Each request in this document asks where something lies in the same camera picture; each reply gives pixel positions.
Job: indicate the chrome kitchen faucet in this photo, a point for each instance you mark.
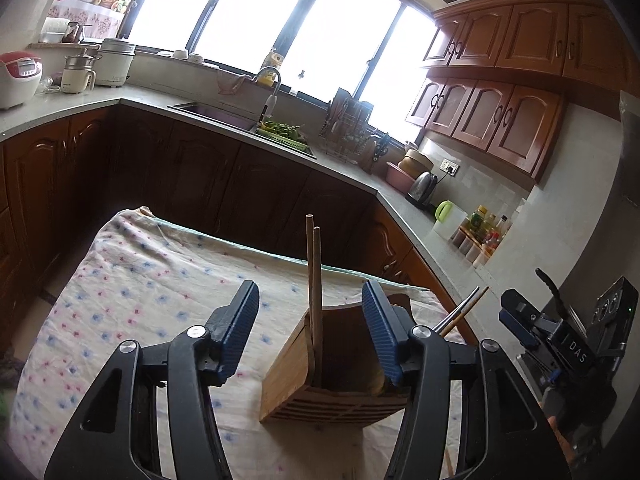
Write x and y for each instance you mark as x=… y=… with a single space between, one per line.
x=276 y=82

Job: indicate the steel electric kettle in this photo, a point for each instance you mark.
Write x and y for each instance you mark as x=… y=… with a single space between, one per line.
x=422 y=190

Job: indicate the dark metal teapot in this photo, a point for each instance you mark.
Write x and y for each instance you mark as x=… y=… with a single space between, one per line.
x=77 y=34

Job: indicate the small wall outlet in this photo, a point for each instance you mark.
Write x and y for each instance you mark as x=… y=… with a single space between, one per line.
x=450 y=166

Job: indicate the pink plastic basin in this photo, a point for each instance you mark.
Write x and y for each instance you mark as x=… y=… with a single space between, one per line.
x=399 y=177

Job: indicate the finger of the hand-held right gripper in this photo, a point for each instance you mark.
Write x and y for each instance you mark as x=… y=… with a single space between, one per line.
x=517 y=327
x=515 y=302

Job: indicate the white floral tablecloth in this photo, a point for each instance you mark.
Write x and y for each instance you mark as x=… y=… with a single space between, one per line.
x=125 y=300

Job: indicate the large kitchen window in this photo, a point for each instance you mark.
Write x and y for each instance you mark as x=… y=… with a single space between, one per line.
x=300 y=30

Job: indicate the clear soap dispenser bottle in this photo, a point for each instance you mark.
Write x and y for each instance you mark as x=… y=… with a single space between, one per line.
x=300 y=82

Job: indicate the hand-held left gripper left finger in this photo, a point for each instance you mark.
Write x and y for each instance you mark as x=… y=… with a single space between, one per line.
x=237 y=330

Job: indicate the cooking oil bottles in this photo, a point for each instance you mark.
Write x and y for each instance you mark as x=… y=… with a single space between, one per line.
x=490 y=225

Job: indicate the tan lidded pot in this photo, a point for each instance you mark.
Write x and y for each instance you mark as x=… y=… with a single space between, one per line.
x=419 y=160

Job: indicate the white bowl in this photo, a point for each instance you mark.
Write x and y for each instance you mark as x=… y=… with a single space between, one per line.
x=180 y=54
x=196 y=58

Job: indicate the wooden slatted utensil holder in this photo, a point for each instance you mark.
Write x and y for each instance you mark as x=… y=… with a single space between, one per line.
x=340 y=345

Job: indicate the white pink rice cooker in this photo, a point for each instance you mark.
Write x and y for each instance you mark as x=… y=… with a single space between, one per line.
x=17 y=77

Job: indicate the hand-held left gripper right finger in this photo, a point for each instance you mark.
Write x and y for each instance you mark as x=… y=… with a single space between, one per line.
x=382 y=335

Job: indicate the wooden upper cabinets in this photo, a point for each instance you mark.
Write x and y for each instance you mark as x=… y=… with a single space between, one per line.
x=525 y=75

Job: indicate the white plastic container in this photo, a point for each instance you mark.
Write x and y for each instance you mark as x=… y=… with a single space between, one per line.
x=54 y=30

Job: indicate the kitchen sink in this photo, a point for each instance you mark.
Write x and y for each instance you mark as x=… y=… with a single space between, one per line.
x=215 y=112

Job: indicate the green basket of vegetables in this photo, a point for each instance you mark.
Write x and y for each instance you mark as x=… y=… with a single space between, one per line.
x=282 y=132

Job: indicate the pink hanging cloth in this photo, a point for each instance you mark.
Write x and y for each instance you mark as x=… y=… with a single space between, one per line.
x=232 y=82

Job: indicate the small cream electric cooker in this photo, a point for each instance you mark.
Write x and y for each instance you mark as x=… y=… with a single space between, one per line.
x=77 y=77

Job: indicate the white electric cooking pot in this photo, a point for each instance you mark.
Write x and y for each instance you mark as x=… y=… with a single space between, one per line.
x=116 y=62

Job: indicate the grey kitchen countertop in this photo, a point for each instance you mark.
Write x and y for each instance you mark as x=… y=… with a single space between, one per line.
x=340 y=165

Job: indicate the stainless steel chopstick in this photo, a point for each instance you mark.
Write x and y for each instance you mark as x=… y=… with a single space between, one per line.
x=457 y=310

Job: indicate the patterned bamboo chopstick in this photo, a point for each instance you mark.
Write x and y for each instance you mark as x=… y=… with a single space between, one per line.
x=471 y=304

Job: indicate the wooden base cabinets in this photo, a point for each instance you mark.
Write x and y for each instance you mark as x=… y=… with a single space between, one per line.
x=200 y=175

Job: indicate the yellow bottle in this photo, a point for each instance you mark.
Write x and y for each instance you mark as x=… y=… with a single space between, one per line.
x=272 y=60

